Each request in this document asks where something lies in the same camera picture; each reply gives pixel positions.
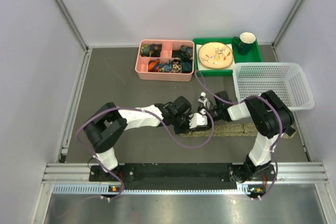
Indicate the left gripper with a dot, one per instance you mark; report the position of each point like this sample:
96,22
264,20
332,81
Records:
186,128

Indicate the olive green patterned tie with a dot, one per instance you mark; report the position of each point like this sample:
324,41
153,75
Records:
226,130

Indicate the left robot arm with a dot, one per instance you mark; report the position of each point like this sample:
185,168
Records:
104,131

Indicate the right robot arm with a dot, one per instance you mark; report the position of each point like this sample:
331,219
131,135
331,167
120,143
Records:
271,117

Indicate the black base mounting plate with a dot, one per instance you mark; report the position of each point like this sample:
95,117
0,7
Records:
181,177

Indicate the green plastic tray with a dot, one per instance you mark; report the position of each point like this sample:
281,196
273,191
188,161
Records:
217,56

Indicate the cream floral plate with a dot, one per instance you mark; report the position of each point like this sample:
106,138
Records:
215,56

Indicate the rolled dark paisley tie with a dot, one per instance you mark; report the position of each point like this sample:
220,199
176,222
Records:
176,67

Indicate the pink divided storage box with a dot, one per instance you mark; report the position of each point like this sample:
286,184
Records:
141,66

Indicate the rolled teal patterned tie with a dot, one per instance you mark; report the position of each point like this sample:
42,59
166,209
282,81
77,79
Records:
185,53

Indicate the rolled orange blue tie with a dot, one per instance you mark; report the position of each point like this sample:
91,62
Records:
155,65

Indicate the white perforated plastic basket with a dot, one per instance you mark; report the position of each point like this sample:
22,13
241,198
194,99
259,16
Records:
287,80

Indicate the dark green mug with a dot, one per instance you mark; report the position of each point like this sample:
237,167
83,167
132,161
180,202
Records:
244,42

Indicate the rolled dark floral tie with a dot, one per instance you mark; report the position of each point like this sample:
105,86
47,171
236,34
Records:
150,50

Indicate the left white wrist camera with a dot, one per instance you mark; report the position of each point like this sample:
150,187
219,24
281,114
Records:
197,120

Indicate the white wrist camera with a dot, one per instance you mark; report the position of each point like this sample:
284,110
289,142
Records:
204,100
197,120

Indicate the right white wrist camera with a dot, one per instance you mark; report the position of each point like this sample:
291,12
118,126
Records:
204,100

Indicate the aluminium frame rail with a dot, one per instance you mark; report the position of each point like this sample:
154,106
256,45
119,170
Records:
288,173

